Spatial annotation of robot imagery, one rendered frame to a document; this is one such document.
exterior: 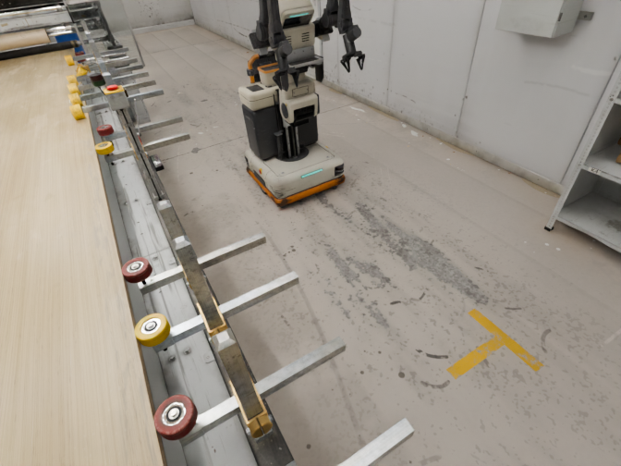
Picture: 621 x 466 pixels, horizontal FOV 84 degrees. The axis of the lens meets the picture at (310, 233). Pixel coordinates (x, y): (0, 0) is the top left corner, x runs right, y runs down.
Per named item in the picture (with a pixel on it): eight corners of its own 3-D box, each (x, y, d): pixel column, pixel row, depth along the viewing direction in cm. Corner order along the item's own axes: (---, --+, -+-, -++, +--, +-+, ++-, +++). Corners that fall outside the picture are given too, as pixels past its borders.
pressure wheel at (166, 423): (185, 462, 74) (166, 443, 66) (164, 437, 78) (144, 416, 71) (214, 430, 78) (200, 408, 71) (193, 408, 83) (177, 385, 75)
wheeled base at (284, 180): (246, 174, 313) (240, 148, 297) (307, 153, 335) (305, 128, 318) (278, 211, 267) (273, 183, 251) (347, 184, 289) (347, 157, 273)
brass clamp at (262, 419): (253, 378, 89) (249, 369, 85) (276, 427, 80) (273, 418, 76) (230, 391, 87) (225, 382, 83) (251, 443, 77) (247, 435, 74)
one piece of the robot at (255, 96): (250, 162, 301) (229, 57, 246) (306, 144, 319) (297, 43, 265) (267, 178, 278) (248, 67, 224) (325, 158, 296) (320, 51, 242)
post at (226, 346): (269, 429, 93) (228, 324, 61) (274, 442, 90) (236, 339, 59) (257, 437, 91) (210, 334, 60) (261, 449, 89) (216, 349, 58)
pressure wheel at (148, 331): (152, 367, 91) (134, 343, 84) (149, 343, 97) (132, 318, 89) (182, 354, 94) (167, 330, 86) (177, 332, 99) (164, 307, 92)
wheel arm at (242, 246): (263, 239, 128) (261, 230, 125) (267, 244, 126) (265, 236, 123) (141, 289, 113) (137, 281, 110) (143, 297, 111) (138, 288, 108)
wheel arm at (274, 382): (339, 343, 95) (338, 334, 92) (346, 352, 92) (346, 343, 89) (180, 434, 80) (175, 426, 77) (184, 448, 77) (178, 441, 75)
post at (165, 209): (212, 305, 127) (167, 197, 96) (214, 312, 125) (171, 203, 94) (202, 309, 126) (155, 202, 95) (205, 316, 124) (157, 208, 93)
